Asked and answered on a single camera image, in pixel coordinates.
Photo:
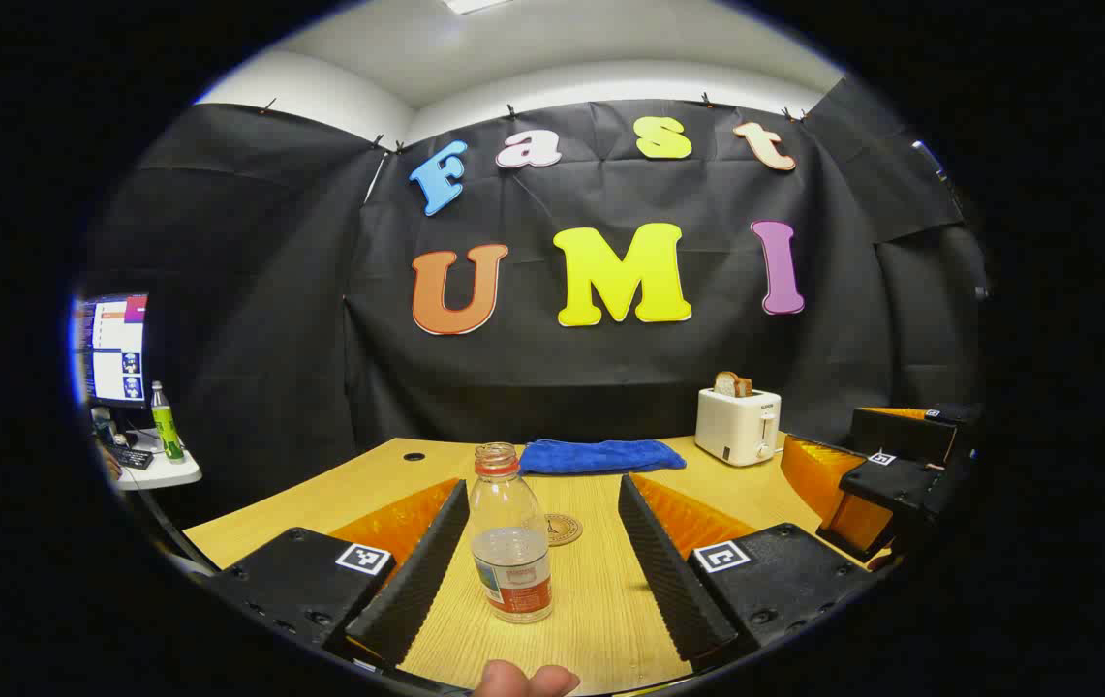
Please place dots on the ceiling light panel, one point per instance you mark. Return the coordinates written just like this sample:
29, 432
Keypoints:
473, 5

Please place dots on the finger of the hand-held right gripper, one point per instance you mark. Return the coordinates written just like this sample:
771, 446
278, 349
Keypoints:
891, 479
901, 431

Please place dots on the white toaster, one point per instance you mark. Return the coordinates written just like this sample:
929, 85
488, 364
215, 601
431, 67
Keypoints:
731, 426

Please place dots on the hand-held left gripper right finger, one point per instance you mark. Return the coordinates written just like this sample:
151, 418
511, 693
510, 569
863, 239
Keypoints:
668, 581

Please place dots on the green drink bottle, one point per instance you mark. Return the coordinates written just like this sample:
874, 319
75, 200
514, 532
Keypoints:
167, 431

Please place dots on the bread slice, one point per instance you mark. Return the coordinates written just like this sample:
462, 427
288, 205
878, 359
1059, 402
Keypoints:
731, 384

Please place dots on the round wooden coaster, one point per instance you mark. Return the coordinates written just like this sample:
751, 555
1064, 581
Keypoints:
567, 530

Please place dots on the black backdrop cloth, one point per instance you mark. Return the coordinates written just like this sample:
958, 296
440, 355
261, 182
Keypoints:
271, 290

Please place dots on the white side table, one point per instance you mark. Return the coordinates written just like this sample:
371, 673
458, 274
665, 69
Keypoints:
174, 474

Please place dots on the blue towel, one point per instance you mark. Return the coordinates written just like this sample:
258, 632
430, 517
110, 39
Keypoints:
600, 456

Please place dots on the clear plastic water bottle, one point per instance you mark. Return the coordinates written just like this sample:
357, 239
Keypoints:
511, 542

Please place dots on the computer monitor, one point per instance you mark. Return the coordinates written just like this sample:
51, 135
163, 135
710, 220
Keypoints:
114, 348

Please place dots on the black keyboard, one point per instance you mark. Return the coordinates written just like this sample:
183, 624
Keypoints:
131, 457

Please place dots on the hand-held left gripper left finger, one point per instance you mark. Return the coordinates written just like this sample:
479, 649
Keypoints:
421, 571

